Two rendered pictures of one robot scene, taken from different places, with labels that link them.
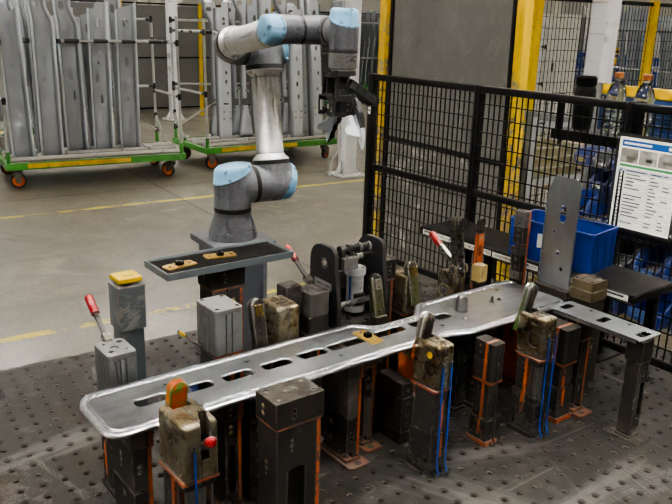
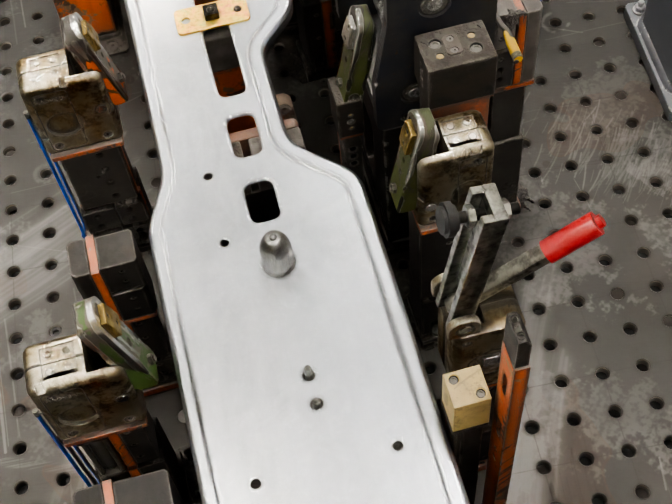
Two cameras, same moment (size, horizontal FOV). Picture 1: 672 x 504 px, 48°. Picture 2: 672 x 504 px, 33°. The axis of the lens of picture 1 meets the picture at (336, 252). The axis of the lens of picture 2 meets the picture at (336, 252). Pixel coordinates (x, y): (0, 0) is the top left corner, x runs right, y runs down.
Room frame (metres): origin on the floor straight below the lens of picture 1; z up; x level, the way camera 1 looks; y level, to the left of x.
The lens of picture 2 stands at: (2.30, -0.83, 1.95)
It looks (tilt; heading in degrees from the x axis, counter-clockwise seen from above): 58 degrees down; 120
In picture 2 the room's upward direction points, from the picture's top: 8 degrees counter-clockwise
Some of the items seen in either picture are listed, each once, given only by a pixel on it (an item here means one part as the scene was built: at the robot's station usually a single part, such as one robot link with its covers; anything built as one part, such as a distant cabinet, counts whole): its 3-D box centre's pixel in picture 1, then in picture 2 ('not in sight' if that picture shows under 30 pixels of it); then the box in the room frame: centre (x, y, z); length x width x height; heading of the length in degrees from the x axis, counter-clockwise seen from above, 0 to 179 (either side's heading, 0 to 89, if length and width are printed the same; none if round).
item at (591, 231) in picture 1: (561, 240); not in sight; (2.38, -0.74, 1.10); 0.30 x 0.17 x 0.13; 45
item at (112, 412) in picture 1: (363, 341); (202, 8); (1.73, -0.08, 1.00); 1.38 x 0.22 x 0.02; 128
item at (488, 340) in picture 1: (486, 391); (132, 322); (1.78, -0.41, 0.84); 0.11 x 0.08 x 0.29; 38
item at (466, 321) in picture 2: not in sight; (463, 326); (2.16, -0.39, 1.06); 0.03 x 0.01 x 0.03; 38
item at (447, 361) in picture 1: (429, 404); (96, 160); (1.65, -0.24, 0.87); 0.12 x 0.09 x 0.35; 38
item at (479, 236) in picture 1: (474, 295); (501, 451); (2.22, -0.44, 0.95); 0.03 x 0.01 x 0.50; 128
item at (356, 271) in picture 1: (347, 323); (410, 70); (1.98, -0.04, 0.94); 0.18 x 0.13 x 0.49; 128
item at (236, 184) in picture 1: (234, 184); not in sight; (2.29, 0.32, 1.27); 0.13 x 0.12 x 0.14; 122
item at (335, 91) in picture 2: (376, 363); (352, 166); (1.93, -0.12, 0.84); 0.04 x 0.03 x 0.29; 128
